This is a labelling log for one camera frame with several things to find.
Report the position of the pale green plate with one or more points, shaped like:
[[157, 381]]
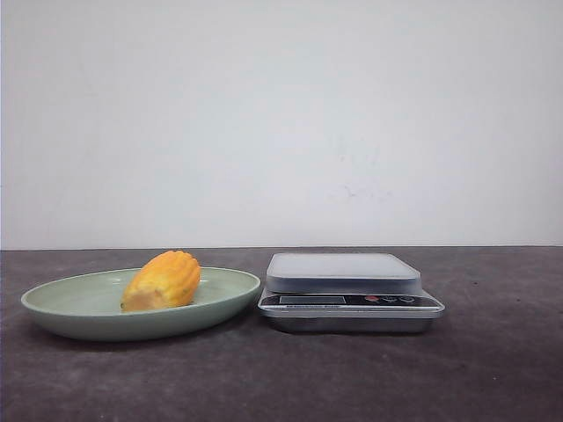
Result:
[[88, 306]]

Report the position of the silver digital kitchen scale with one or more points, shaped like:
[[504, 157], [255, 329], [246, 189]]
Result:
[[346, 292]]

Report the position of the yellow corn cob piece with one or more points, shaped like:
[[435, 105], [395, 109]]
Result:
[[169, 280]]

